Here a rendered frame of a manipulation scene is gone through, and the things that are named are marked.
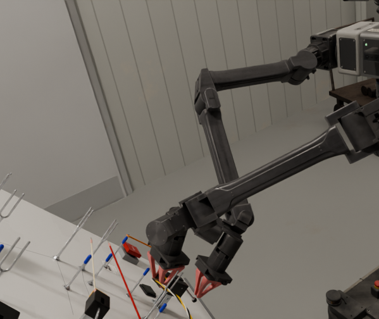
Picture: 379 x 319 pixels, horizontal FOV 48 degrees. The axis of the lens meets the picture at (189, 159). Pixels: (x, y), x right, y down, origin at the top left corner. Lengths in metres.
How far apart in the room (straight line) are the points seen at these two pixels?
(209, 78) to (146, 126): 2.49
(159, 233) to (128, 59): 2.78
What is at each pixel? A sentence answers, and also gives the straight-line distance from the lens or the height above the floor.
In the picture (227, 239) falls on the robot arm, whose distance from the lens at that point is 1.17.
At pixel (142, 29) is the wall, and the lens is 3.67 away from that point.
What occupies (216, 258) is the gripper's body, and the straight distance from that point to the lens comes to 1.19.
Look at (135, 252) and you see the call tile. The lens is 1.32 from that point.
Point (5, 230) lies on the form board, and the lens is 1.03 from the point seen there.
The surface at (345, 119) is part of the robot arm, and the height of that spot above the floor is 1.53.
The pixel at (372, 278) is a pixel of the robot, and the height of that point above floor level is 0.24.
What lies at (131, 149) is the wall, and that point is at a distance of 3.80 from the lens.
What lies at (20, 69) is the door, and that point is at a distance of 3.35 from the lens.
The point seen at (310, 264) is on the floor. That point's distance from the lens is 2.83.
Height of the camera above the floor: 1.90
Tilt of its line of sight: 27 degrees down
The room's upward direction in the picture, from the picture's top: 13 degrees counter-clockwise
